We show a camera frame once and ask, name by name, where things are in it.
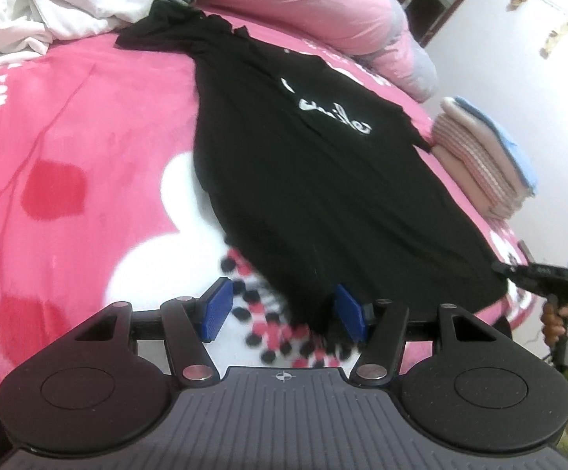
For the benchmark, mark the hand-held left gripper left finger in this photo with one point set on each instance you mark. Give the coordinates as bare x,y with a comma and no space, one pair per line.
217,311

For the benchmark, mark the stack of folded clothes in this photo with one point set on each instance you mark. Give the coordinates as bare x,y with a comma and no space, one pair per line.
465,112

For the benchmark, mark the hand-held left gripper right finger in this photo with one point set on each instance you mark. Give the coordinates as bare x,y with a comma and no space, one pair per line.
350,320

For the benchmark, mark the dark wooden door frame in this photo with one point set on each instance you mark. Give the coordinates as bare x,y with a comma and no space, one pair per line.
431,5

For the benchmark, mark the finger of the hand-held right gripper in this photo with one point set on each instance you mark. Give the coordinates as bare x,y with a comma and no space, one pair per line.
511,271

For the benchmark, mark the wall hook rack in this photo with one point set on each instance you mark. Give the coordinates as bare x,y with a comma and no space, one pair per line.
548,4

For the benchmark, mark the pink and grey quilt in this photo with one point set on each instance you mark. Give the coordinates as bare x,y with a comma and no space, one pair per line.
313,5

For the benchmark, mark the beige folded cloth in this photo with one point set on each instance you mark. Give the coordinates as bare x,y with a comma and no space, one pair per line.
475,191

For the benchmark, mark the person's right hand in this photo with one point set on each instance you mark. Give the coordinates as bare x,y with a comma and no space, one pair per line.
556,325

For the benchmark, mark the black t-shirt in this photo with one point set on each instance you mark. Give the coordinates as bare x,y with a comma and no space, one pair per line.
313,181

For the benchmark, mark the pink floral bed blanket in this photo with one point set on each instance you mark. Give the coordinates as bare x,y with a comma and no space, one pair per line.
68,181

